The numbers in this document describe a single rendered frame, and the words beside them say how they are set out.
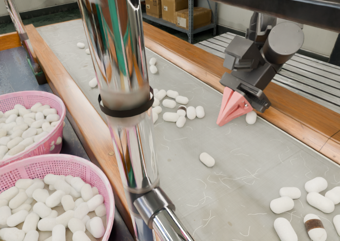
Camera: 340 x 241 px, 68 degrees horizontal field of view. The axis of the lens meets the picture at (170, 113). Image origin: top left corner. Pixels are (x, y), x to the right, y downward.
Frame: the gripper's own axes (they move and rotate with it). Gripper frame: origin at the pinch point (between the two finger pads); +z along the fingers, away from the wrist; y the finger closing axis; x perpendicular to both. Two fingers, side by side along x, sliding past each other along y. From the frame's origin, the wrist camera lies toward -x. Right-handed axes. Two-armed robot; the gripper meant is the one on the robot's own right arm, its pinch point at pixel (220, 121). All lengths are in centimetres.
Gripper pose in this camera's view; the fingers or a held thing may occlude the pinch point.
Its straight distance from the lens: 54.1
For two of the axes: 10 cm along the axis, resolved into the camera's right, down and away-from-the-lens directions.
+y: 5.4, 4.7, -6.9
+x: 5.8, 3.9, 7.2
